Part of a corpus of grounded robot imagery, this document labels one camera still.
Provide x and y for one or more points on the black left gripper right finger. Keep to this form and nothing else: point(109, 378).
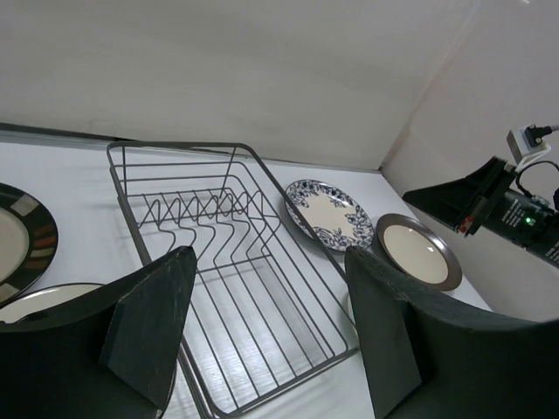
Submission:
point(388, 357)

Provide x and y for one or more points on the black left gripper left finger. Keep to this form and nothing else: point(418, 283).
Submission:
point(146, 329)

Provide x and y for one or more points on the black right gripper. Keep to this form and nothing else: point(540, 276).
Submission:
point(464, 205)

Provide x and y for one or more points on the brown rimmed cream plate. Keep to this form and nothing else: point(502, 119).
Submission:
point(419, 252)

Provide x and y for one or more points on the cream tree pattern plate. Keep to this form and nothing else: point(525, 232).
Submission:
point(44, 299)

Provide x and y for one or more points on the blue floral plate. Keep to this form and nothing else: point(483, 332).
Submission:
point(336, 218)

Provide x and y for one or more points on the black rimmed patterned plate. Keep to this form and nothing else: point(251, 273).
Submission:
point(29, 241)

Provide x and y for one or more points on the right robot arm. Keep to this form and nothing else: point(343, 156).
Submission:
point(527, 221)

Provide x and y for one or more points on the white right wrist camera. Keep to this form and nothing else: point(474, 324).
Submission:
point(527, 144)

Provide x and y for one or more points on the grey wire dish rack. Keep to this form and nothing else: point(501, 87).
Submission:
point(266, 313)

